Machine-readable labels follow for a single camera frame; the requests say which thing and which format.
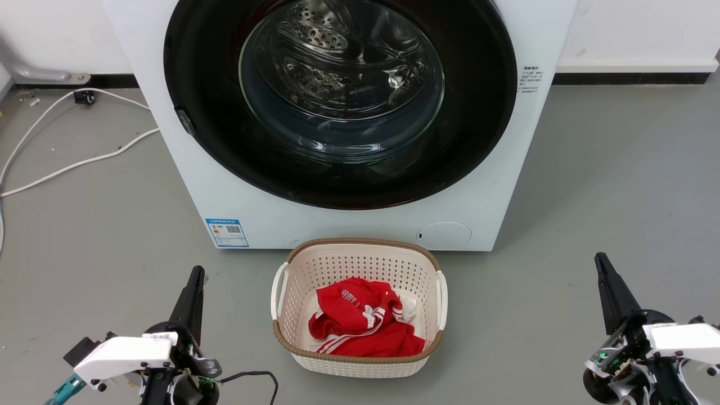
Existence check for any red striped garment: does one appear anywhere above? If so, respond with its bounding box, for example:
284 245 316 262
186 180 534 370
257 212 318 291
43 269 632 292
308 277 426 358

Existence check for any cream perforated laundry basket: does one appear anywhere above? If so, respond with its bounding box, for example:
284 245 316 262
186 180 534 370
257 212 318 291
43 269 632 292
271 237 449 379

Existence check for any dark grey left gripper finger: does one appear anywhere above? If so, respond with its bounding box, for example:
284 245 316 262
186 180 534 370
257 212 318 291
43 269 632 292
170 266 205 338

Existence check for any white garment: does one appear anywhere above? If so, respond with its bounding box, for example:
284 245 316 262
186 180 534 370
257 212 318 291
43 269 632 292
394 295 420 324

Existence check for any black round glass washer door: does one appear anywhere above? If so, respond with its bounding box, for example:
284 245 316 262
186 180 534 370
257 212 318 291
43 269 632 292
163 0 518 210

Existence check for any perforated steel washer drum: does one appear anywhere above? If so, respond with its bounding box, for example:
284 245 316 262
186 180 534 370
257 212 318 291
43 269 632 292
241 0 445 164

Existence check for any metal door hinge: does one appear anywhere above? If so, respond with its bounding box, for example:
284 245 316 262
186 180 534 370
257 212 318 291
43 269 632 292
175 108 197 137

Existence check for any teal cable connector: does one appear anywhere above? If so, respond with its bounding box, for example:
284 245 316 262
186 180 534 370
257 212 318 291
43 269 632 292
45 374 86 405

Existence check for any round white filter cover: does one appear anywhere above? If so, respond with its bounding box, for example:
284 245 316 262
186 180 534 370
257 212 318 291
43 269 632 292
416 222 473 246

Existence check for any white power cable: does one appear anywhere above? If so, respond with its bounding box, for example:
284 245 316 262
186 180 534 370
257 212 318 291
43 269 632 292
0 87 151 186
0 128 161 254

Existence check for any white front-load washing machine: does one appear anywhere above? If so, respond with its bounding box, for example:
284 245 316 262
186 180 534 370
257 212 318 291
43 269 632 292
101 0 579 252

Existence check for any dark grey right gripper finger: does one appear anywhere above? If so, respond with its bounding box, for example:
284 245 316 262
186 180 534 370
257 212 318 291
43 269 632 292
594 252 645 336

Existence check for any blue energy label sticker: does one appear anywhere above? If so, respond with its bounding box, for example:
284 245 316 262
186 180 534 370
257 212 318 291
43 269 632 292
205 218 250 249

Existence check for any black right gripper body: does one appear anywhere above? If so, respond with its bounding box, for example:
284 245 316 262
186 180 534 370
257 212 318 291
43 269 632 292
582 310 684 405

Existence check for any small text sticker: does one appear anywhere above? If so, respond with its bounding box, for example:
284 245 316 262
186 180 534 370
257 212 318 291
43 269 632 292
517 65 545 95

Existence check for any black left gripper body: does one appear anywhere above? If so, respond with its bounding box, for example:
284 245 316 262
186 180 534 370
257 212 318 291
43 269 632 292
141 322 222 405

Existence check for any thin black cable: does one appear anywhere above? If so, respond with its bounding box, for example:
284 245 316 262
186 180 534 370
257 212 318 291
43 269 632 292
218 370 280 405

